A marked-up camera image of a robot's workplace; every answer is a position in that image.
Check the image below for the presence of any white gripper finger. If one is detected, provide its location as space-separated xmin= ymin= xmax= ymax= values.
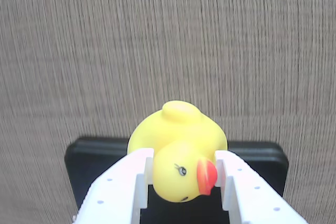
xmin=71 ymin=147 xmax=155 ymax=224
xmin=214 ymin=150 xmax=310 ymax=224

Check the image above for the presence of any yellow rubber duck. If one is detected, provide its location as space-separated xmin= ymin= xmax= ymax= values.
xmin=127 ymin=100 xmax=228 ymax=204

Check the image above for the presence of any black square plastic plate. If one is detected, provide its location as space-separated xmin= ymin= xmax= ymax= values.
xmin=64 ymin=136 xmax=290 ymax=224

